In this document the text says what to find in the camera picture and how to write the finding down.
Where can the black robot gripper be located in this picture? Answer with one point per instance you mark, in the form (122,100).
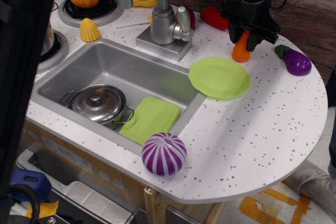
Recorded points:
(254,18)

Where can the orange toy carrot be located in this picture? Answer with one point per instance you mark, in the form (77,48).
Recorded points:
(240,52)

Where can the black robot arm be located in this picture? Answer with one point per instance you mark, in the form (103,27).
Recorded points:
(252,16)

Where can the light green plastic plate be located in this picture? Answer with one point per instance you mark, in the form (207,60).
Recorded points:
(219,78)

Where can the red toy pepper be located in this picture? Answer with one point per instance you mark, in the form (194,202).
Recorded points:
(212,17)

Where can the purple toy eggplant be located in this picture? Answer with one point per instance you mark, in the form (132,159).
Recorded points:
(296,63)

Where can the silver toy faucet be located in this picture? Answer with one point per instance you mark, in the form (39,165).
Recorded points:
(170,34)

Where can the green cutting board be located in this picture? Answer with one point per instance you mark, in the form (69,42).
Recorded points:
(151,116)

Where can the black stove burner right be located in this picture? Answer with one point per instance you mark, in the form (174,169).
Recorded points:
(105,12)

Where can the purple striped toy onion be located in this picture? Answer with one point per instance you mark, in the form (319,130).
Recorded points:
(164,154)

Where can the yellow toy corn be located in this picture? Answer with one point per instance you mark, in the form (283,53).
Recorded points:
(89,30)

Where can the small steel pot with lid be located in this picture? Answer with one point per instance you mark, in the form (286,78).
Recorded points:
(101,103)

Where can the grey shoe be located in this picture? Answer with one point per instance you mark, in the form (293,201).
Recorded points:
(310,181)

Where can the grey toy sink basin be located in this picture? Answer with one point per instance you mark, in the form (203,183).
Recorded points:
(136,74)

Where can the stove burner front left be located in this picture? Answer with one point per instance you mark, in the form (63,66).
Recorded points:
(55,55)

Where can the tall steel pot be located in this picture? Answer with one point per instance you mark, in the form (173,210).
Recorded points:
(49,40)

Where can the blue clamp tool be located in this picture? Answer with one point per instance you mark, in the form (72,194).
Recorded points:
(25,182)

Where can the black foreground post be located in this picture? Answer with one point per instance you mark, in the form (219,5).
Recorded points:
(23,28)

